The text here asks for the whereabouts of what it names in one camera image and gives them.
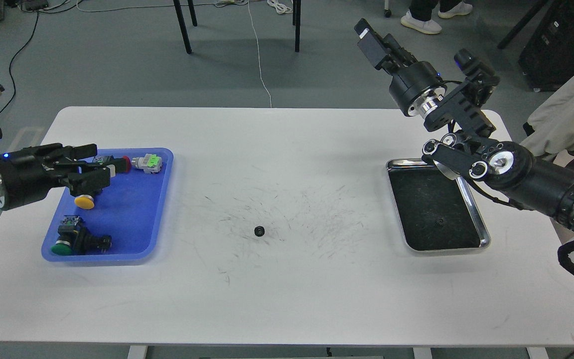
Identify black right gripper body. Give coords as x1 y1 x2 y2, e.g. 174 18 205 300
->
389 61 446 117

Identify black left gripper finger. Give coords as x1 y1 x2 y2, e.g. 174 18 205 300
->
64 166 112 196
10 143 98 164

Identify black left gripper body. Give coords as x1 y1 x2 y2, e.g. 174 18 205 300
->
0 152 68 211

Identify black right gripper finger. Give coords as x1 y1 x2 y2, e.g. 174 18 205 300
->
354 18 400 73
381 34 418 68

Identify yellow push button switch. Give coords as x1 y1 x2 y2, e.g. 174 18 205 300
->
73 194 98 210

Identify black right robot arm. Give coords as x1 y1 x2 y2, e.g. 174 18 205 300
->
354 18 574 275

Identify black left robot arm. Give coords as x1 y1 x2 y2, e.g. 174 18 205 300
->
0 128 131 211

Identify white sneaker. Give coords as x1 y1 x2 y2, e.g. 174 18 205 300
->
438 0 473 19
400 11 442 35

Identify blue plastic tray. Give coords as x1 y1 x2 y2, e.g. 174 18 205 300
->
41 148 174 265

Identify black chair legs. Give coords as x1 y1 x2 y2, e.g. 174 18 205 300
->
173 0 301 54

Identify metal tray with black mat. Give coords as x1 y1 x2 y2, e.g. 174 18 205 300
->
386 159 491 255

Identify beige cloth cover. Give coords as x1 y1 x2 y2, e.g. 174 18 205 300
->
520 76 574 157

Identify black equipment case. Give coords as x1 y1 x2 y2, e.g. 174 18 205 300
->
518 0 574 92

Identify red push button switch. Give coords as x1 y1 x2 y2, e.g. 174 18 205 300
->
93 155 132 177

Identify green push button switch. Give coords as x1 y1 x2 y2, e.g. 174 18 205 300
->
50 214 84 255

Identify green and grey switch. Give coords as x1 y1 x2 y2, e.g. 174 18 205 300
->
131 153 163 174

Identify black floor cable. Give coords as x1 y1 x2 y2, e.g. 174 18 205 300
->
0 0 76 120

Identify white floor cable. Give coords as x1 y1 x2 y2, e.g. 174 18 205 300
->
215 0 293 108

